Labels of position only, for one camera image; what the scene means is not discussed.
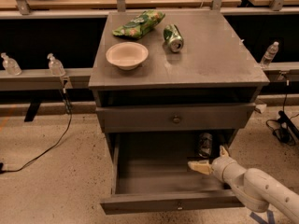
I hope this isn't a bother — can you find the white bowl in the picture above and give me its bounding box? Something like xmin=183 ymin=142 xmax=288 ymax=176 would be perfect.
xmin=106 ymin=42 xmax=149 ymax=70

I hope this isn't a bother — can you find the blue floor tape mark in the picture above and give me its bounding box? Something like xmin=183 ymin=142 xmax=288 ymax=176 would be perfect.
xmin=249 ymin=209 xmax=277 ymax=224

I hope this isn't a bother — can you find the grey metal rail shelf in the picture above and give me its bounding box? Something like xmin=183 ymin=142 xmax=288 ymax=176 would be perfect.
xmin=0 ymin=68 xmax=92 ymax=91

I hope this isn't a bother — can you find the open grey bottom drawer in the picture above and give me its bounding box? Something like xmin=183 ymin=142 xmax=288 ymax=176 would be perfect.
xmin=101 ymin=131 xmax=242 ymax=215

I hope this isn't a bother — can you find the clear soap bottle near cabinet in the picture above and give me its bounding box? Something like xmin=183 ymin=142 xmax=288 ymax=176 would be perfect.
xmin=47 ymin=53 xmax=65 ymax=77

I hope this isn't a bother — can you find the clear soap bottle far left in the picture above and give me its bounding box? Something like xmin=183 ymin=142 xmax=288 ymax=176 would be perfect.
xmin=1 ymin=52 xmax=21 ymax=76

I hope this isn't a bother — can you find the green chip bag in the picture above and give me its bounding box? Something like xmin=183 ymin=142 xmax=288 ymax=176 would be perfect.
xmin=112 ymin=10 xmax=165 ymax=39

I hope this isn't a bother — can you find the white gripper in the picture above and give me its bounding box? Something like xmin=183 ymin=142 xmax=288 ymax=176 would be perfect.
xmin=188 ymin=146 xmax=237 ymax=183

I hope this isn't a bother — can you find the grey drawer cabinet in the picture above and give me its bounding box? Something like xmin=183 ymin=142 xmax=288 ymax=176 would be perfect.
xmin=88 ymin=9 xmax=271 ymax=216

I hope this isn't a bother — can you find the black cables right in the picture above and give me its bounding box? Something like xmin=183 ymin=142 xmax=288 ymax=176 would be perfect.
xmin=265 ymin=77 xmax=299 ymax=147

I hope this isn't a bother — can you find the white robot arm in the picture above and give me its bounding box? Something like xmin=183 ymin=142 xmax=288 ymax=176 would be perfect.
xmin=188 ymin=146 xmax=299 ymax=224

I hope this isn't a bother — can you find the closed grey middle drawer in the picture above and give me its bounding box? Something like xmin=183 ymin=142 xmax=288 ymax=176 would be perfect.
xmin=96 ymin=103 xmax=255 ymax=133

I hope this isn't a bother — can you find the clear water bottle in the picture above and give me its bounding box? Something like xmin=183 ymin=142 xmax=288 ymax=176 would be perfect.
xmin=260 ymin=41 xmax=279 ymax=67

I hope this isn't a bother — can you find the green soda can on counter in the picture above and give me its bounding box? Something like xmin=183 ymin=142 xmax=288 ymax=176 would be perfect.
xmin=164 ymin=24 xmax=184 ymax=53

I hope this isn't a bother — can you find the black floor cable left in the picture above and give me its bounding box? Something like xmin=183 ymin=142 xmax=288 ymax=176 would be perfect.
xmin=0 ymin=77 xmax=73 ymax=175

